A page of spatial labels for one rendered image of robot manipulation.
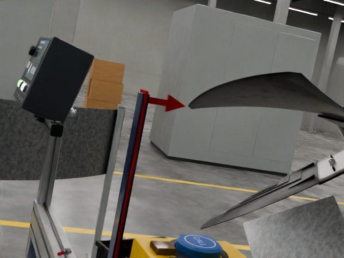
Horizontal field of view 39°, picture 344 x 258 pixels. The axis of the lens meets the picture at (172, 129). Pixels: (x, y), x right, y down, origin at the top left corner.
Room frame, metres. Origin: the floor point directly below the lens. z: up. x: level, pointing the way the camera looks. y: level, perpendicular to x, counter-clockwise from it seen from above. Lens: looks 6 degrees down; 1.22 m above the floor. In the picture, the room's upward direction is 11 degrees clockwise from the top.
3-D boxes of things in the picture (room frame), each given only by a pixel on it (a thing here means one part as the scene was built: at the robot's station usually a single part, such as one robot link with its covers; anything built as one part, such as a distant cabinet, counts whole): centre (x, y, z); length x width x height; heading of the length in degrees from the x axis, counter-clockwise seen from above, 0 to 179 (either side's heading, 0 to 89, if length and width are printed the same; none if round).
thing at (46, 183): (1.12, 0.27, 0.96); 0.03 x 0.03 x 0.20; 24
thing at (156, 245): (0.39, -0.01, 1.08); 0.02 x 0.02 x 0.01; 24
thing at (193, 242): (0.41, -0.04, 1.08); 0.04 x 0.04 x 0.02
